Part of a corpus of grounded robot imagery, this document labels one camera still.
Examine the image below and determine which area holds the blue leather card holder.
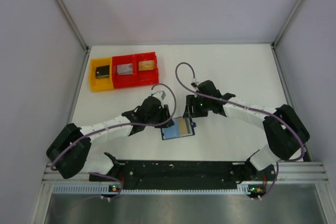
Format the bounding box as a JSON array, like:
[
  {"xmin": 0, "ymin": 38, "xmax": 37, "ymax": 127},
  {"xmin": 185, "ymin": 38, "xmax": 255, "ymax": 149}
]
[{"xmin": 161, "ymin": 117, "xmax": 196, "ymax": 141}]

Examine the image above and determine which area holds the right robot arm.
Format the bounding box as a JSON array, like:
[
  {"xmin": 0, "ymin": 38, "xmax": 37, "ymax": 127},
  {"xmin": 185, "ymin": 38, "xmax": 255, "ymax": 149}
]
[{"xmin": 183, "ymin": 80, "xmax": 310, "ymax": 171}]

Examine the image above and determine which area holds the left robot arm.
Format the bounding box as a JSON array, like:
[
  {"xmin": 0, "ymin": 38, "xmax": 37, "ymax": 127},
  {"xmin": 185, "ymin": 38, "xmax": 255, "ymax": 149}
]
[{"xmin": 46, "ymin": 95, "xmax": 174, "ymax": 179}]

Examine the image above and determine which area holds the gold card in bin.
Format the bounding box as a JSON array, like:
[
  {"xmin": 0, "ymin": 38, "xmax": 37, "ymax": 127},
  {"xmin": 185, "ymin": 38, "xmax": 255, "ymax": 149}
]
[{"xmin": 138, "ymin": 60, "xmax": 155, "ymax": 71}]

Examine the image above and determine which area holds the silver card in bin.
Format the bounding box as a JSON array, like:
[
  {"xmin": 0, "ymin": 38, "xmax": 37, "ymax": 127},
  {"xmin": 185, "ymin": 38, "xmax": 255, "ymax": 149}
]
[{"xmin": 117, "ymin": 63, "xmax": 133, "ymax": 75}]

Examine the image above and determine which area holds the black card in bin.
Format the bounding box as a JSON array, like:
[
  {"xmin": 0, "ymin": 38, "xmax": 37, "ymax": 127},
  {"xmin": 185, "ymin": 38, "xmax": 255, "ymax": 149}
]
[{"xmin": 95, "ymin": 65, "xmax": 110, "ymax": 79}]

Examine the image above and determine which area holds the right red plastic bin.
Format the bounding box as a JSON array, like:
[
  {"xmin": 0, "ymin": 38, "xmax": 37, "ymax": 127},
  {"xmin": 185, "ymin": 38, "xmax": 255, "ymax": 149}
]
[{"xmin": 135, "ymin": 52, "xmax": 159, "ymax": 86}]

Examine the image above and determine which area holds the red plastic bin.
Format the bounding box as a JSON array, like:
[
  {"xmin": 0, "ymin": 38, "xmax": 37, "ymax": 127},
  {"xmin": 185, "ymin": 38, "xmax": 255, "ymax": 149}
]
[
  {"xmin": 135, "ymin": 52, "xmax": 159, "ymax": 86},
  {"xmin": 111, "ymin": 55, "xmax": 138, "ymax": 89}
]

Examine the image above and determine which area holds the middle red plastic bin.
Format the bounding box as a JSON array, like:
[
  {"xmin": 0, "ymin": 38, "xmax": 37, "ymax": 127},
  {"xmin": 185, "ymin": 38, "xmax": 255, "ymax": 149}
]
[{"xmin": 111, "ymin": 55, "xmax": 138, "ymax": 89}]

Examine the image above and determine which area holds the yellow plastic bin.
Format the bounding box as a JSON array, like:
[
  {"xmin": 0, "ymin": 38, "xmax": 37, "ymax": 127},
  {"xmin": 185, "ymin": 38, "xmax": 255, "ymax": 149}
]
[{"xmin": 89, "ymin": 57, "xmax": 114, "ymax": 92}]

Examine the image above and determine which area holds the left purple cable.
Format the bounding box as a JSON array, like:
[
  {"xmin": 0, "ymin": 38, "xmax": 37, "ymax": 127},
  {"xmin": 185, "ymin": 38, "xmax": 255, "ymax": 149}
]
[{"xmin": 49, "ymin": 83, "xmax": 177, "ymax": 201}]

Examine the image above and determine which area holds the purple cable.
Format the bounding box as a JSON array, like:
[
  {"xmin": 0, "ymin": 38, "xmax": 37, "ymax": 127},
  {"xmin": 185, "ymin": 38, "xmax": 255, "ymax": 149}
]
[
  {"xmin": 175, "ymin": 62, "xmax": 307, "ymax": 200},
  {"xmin": 49, "ymin": 83, "xmax": 177, "ymax": 201}
]

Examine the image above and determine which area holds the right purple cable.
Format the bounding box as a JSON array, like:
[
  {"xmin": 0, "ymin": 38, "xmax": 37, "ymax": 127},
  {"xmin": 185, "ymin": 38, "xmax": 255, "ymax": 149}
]
[{"xmin": 175, "ymin": 62, "xmax": 307, "ymax": 200}]

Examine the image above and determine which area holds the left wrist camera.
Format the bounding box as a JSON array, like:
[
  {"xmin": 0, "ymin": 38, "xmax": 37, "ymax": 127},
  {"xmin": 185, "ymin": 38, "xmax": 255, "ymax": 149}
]
[{"xmin": 151, "ymin": 91, "xmax": 166, "ymax": 102}]

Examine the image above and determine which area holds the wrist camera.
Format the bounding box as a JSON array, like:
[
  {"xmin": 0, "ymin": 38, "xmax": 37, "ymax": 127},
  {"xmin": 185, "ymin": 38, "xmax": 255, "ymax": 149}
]
[
  {"xmin": 151, "ymin": 91, "xmax": 166, "ymax": 102},
  {"xmin": 191, "ymin": 78, "xmax": 200, "ymax": 90}
]

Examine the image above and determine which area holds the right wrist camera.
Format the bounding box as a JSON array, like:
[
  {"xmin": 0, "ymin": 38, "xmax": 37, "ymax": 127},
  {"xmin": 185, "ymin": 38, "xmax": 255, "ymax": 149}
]
[{"xmin": 191, "ymin": 78, "xmax": 200, "ymax": 90}]

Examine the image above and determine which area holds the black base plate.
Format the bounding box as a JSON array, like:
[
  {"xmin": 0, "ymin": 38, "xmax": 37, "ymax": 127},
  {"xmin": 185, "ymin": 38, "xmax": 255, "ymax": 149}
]
[{"xmin": 88, "ymin": 159, "xmax": 279, "ymax": 190}]

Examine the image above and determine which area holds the white slotted cable duct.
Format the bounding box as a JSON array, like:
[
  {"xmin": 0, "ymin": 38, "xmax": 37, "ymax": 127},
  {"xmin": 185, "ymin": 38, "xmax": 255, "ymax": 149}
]
[{"xmin": 52, "ymin": 183, "xmax": 251, "ymax": 195}]

